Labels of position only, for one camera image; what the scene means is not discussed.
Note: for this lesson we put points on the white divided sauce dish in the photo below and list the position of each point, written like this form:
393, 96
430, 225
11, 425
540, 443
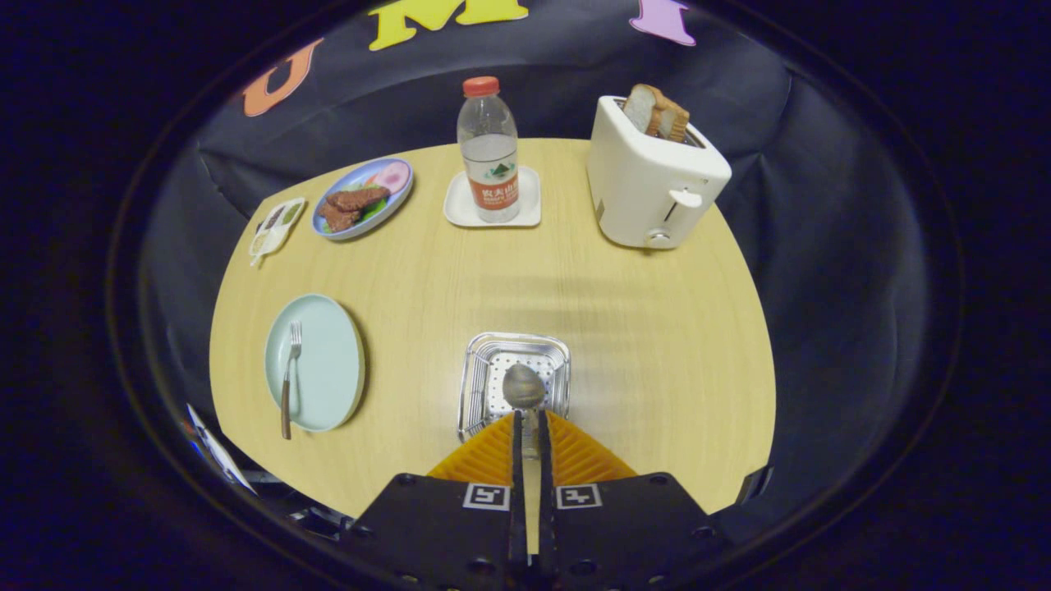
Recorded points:
277, 226

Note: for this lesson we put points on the clear plastic bottle red cap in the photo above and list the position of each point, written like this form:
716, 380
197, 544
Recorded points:
488, 156

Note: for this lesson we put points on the blue food plate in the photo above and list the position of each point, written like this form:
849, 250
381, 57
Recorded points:
361, 180

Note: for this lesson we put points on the brown meat slice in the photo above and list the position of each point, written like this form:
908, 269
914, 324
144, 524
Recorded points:
359, 199
337, 218

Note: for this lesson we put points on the white toaster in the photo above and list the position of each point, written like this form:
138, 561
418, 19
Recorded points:
649, 189

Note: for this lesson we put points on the pink ham slice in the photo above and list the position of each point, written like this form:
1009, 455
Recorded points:
393, 175

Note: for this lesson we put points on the metal spoon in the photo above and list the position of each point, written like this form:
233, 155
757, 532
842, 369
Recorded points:
523, 386

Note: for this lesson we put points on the toasted bread slice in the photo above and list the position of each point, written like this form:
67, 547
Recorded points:
675, 123
639, 107

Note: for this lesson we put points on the white square coaster tray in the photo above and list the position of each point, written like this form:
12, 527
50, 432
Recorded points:
456, 209

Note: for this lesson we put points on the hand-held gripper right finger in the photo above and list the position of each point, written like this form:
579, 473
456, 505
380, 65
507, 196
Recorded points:
624, 525

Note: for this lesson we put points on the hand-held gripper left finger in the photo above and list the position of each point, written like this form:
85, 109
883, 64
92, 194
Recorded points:
443, 525

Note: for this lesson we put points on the green lettuce leaf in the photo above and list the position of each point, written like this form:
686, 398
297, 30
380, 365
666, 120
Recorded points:
374, 210

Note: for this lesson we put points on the pale green plate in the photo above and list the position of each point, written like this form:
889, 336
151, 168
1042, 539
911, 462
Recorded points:
328, 369

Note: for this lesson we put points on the metal mesh basket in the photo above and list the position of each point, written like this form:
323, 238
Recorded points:
493, 353

